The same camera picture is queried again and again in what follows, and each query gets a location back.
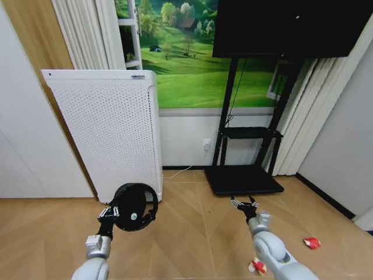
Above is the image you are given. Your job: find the white perforated air purifier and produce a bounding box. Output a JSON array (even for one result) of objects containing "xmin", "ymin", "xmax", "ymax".
[{"xmin": 41, "ymin": 69, "xmax": 164, "ymax": 204}]

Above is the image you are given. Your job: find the red white crumpled garbage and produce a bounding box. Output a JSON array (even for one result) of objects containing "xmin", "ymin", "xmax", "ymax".
[
  {"xmin": 302, "ymin": 237, "xmax": 322, "ymax": 251},
  {"xmin": 248, "ymin": 257, "xmax": 268, "ymax": 277}
]

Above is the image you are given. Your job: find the black television cable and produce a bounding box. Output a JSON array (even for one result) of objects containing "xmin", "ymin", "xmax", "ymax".
[{"xmin": 226, "ymin": 57, "xmax": 249, "ymax": 124}]

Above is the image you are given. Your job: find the white pleated curtain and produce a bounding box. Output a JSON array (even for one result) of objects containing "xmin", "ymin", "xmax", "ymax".
[
  {"xmin": 52, "ymin": 0, "xmax": 126, "ymax": 71},
  {"xmin": 272, "ymin": 56, "xmax": 351, "ymax": 177}
]

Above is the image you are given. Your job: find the black television screen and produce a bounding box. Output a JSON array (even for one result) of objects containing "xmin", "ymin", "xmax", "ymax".
[{"xmin": 212, "ymin": 0, "xmax": 373, "ymax": 58}]

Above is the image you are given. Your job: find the black baseboard strip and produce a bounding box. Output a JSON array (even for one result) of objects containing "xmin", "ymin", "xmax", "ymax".
[{"xmin": 295, "ymin": 173, "xmax": 356, "ymax": 220}]

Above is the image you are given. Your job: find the black television stand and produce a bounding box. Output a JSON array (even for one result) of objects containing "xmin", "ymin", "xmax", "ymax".
[{"xmin": 203, "ymin": 57, "xmax": 295, "ymax": 196}]

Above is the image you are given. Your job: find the green landscape wall poster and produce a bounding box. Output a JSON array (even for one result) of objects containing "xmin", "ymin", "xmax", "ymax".
[{"xmin": 114, "ymin": 0, "xmax": 281, "ymax": 110}]

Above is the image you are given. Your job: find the black round trash bin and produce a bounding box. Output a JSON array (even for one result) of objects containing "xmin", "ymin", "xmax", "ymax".
[{"xmin": 111, "ymin": 182, "xmax": 159, "ymax": 232}]

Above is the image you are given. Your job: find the white power cable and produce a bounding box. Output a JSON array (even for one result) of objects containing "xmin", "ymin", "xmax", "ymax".
[{"xmin": 161, "ymin": 149, "xmax": 209, "ymax": 180}]

